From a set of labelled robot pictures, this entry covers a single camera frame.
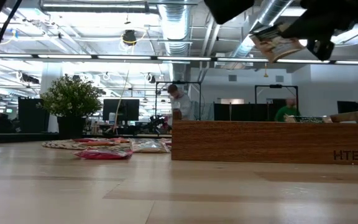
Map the black overhead camera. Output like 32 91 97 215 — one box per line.
123 29 137 45

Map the round woven placemat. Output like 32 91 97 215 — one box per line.
41 138 172 151

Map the black computer monitor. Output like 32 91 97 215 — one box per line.
103 98 140 122
336 100 358 114

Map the black room partition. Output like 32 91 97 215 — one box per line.
213 102 287 122

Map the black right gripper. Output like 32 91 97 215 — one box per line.
279 0 358 40

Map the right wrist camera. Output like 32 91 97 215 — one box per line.
306 39 336 62

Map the black aluminium table frame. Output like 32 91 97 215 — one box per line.
0 132 173 140

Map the tall black panel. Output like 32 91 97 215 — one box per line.
17 96 50 134

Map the green potted plant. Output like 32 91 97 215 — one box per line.
37 74 104 140

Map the wooden three-compartment box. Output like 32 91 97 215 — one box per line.
171 109 358 166

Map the black stand frame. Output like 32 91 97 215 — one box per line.
255 84 299 108
155 81 202 121

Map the beige tea bag packet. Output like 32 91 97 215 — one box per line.
283 114 334 124
131 138 171 154
249 23 306 64

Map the beige hanging cable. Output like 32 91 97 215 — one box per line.
114 43 136 135

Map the black beam with light strips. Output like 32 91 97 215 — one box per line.
0 53 358 65

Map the person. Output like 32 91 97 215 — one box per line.
166 83 196 122
274 96 301 123

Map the smooth silver air duct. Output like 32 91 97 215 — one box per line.
39 0 160 13

